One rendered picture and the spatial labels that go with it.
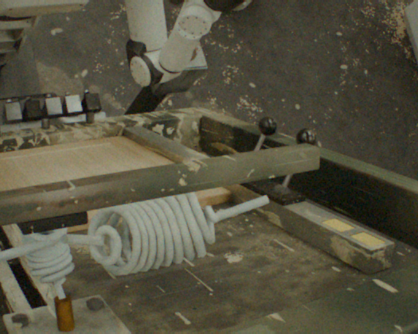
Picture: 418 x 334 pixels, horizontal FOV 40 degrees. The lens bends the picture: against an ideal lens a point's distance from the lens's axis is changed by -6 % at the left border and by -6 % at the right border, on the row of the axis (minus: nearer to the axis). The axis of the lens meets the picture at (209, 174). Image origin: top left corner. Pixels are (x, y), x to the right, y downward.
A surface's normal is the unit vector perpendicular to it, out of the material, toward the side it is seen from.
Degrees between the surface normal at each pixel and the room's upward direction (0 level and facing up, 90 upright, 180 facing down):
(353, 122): 0
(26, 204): 33
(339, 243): 90
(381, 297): 57
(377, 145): 0
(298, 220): 90
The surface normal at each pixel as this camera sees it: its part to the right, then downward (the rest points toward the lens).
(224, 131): -0.87, 0.14
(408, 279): 0.00, -0.96
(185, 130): 0.49, 0.25
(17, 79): 0.40, -0.32
